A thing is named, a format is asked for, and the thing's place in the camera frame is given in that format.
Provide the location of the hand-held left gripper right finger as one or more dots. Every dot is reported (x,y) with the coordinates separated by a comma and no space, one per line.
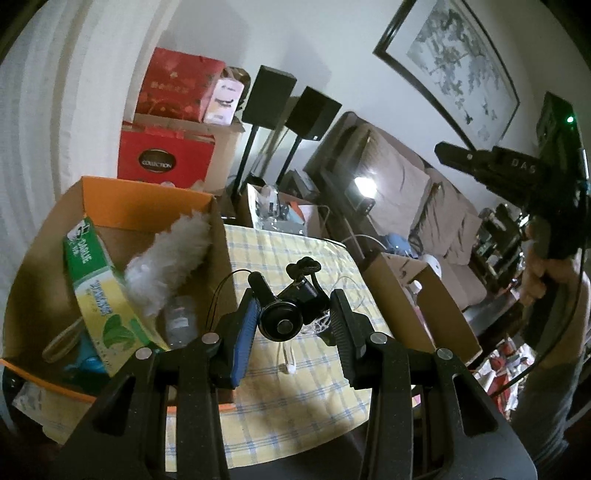
(346,332)

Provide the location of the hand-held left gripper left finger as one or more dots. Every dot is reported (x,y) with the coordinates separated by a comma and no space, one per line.
(244,337)

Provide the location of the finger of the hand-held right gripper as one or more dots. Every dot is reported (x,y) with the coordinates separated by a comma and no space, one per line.
(466,159)

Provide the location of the clear bottle with red cap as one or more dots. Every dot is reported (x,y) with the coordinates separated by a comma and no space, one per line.
(181,323)

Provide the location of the white fluffy duster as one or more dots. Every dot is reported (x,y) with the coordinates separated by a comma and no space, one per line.
(171,258)

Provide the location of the green and yellow carton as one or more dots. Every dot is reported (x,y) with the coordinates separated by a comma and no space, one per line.
(111,314)

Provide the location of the orange cardboard box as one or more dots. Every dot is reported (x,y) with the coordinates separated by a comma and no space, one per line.
(134,203)

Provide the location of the person's right forearm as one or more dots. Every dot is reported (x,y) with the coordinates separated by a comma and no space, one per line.
(549,392)

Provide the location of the person's right hand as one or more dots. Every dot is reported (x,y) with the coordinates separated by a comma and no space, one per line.
(535,279)

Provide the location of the brown sofa cushion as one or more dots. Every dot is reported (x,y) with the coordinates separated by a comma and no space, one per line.
(443,212)
(392,175)

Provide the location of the clear bottle with white cap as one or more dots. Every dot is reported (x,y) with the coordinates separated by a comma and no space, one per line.
(417,288)

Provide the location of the yellow checked tablecloth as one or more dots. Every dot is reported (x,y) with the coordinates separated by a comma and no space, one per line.
(286,415)

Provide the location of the brown cardboard box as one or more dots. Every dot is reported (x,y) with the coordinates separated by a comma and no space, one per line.
(438,323)

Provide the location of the lit lamp device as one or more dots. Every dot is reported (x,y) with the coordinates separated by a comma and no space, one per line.
(364,187)

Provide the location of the white round object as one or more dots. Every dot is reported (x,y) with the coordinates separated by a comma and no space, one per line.
(434,264)

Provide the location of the brown sofa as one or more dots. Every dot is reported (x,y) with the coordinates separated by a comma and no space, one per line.
(461,281)

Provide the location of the small cluttered cardboard box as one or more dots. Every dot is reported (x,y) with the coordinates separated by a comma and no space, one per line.
(277,207)

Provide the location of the dark round side table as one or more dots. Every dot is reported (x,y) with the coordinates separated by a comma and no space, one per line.
(489,321)

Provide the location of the teal plastic item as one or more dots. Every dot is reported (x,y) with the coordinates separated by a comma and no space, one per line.
(90,362)

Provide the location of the black speaker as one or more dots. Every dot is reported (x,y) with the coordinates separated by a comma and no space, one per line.
(314,113)
(268,97)

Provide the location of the black speaker stand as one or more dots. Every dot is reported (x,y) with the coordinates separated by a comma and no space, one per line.
(244,161)
(290,157)

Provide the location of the red collection gift box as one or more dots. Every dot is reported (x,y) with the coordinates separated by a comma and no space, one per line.
(161,157)

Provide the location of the pink and white small box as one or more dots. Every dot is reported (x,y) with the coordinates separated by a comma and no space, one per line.
(224,101)

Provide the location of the framed wall picture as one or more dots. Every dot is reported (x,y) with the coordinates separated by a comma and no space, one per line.
(452,60)

